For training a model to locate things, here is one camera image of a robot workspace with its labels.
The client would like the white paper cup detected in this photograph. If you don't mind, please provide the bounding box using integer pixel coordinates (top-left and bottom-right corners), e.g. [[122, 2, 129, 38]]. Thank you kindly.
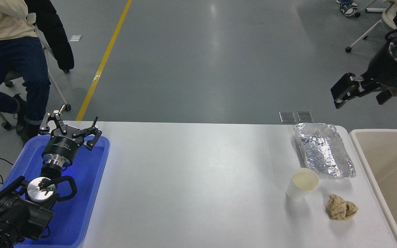
[[286, 168, 320, 202]]

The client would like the white wheeled chair base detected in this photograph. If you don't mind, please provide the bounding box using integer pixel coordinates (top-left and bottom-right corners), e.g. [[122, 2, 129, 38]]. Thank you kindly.
[[354, 0, 388, 18]]

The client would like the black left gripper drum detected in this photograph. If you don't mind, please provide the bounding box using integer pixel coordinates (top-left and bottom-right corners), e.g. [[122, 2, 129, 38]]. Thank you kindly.
[[41, 125, 82, 163]]

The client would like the large pale plastic bin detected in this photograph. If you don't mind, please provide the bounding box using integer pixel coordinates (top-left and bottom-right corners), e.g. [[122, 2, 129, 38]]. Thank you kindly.
[[349, 129, 397, 248]]

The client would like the crumpled tan paper ball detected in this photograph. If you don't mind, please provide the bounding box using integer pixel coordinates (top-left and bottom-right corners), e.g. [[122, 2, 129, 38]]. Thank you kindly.
[[327, 194, 359, 221]]

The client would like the blue plastic tray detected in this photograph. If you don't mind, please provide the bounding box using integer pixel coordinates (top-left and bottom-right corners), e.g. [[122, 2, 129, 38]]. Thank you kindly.
[[0, 135, 111, 248]]

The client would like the black jacket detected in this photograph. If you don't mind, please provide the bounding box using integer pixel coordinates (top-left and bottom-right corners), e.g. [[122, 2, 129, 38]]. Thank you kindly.
[[24, 0, 75, 71]]

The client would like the crumpled silver foil tray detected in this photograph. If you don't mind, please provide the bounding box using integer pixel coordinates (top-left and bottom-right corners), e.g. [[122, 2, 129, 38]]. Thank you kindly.
[[293, 123, 356, 179]]

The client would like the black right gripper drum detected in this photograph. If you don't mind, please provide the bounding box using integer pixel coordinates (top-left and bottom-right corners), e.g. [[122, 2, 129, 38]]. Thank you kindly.
[[360, 45, 397, 91]]

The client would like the person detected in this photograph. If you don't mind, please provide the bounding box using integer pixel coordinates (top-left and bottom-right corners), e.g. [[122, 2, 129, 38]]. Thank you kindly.
[[382, 0, 397, 30], [336, 0, 359, 18], [0, 0, 51, 145]]

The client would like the white wheeled office chair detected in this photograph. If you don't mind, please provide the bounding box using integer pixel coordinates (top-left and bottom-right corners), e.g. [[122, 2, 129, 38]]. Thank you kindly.
[[345, 0, 397, 53]]

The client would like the metal floor plate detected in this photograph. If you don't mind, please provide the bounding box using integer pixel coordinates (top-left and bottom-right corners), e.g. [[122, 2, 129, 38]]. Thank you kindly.
[[297, 111, 314, 123], [279, 111, 297, 124]]

